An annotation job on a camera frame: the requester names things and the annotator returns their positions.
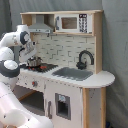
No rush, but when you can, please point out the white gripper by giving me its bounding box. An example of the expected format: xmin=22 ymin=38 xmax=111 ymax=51
xmin=19 ymin=42 xmax=36 ymax=62

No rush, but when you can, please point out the small metal pot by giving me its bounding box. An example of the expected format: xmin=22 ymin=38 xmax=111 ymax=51
xmin=27 ymin=57 xmax=42 ymax=67

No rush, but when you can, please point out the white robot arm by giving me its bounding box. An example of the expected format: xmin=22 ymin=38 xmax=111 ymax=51
xmin=0 ymin=25 xmax=53 ymax=128

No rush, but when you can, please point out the wooden toy kitchen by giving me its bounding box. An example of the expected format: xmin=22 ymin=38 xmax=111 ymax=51
xmin=17 ymin=10 xmax=115 ymax=128

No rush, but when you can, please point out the grey range hood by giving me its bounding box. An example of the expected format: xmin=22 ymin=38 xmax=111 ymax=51
xmin=29 ymin=14 xmax=53 ymax=34

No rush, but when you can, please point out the black toy stovetop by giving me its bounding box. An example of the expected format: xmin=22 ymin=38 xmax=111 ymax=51
xmin=21 ymin=63 xmax=56 ymax=73

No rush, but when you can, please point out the right red stove knob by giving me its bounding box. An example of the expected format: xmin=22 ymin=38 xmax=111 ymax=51
xmin=32 ymin=81 xmax=38 ymax=87

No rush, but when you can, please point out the toy microwave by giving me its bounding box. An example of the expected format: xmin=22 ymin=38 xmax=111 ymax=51
xmin=55 ymin=14 xmax=92 ymax=33

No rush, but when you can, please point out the grey toy sink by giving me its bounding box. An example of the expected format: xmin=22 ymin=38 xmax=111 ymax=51
xmin=52 ymin=67 xmax=92 ymax=81

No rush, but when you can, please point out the black toy faucet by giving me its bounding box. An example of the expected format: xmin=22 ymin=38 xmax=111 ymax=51
xmin=76 ymin=50 xmax=94 ymax=70

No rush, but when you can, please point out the white fridge door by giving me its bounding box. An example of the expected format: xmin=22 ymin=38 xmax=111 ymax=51
xmin=44 ymin=80 xmax=82 ymax=128

